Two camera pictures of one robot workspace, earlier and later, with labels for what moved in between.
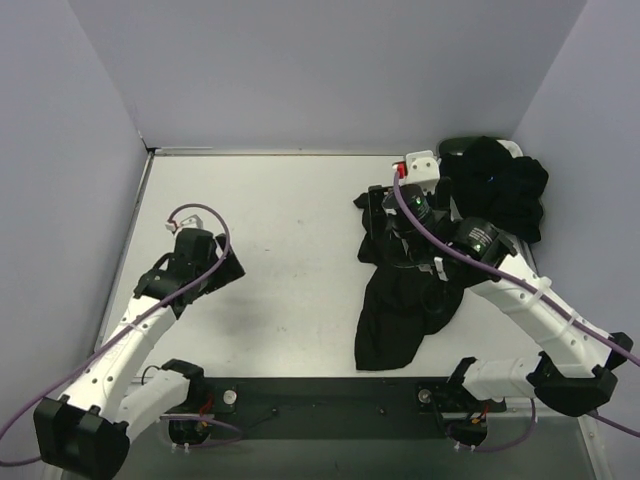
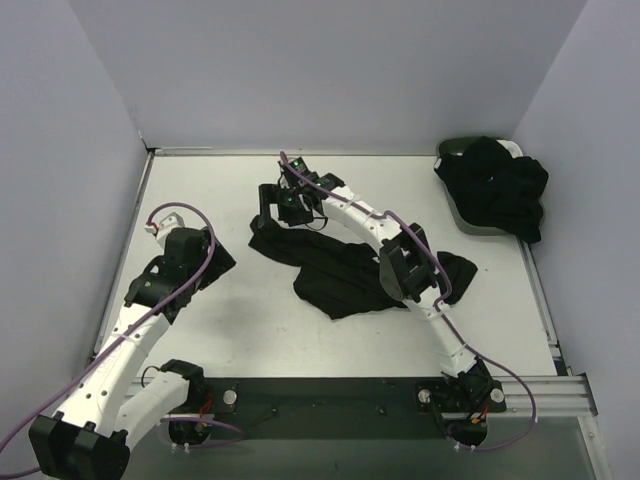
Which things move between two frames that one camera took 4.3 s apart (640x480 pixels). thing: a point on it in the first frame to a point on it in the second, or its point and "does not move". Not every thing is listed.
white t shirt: (513, 148) does not move
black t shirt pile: (487, 183) does not move
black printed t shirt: (401, 302) to (339, 277)
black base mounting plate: (331, 408) does not move
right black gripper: (377, 209) to (270, 201)
